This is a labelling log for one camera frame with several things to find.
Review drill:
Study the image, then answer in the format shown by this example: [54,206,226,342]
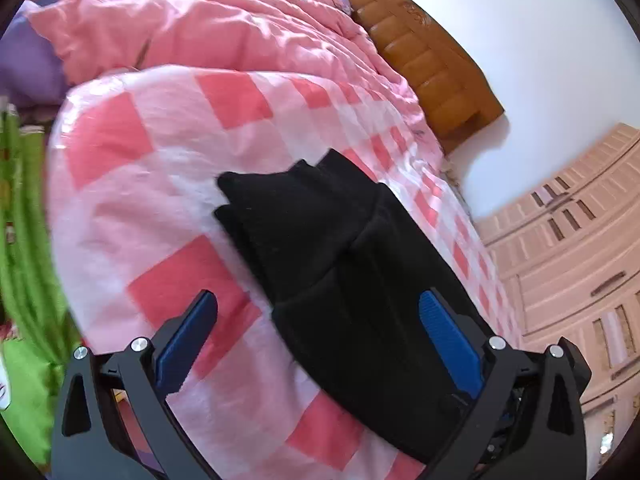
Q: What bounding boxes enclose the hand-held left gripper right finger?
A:
[418,287,593,480]

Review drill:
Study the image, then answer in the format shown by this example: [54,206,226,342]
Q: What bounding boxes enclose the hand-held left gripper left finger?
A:
[50,289,221,480]

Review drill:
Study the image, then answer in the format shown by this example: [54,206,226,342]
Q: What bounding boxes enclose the black pants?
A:
[214,147,521,466]

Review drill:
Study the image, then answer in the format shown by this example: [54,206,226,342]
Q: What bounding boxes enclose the light wooden wardrobe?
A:
[475,122,640,480]

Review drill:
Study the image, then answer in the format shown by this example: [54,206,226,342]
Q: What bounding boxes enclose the pink checked bed sheet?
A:
[45,64,521,480]

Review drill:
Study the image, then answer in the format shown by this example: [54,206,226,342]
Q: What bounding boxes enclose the green cloth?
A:
[0,105,83,456]

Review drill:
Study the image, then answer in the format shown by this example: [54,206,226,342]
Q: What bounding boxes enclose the wooden padded headboard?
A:
[312,0,506,156]

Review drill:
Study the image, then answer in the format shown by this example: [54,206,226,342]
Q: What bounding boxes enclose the pink quilt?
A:
[25,0,441,151]

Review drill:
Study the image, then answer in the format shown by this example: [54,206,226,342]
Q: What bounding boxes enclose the purple cloth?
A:
[0,0,68,106]

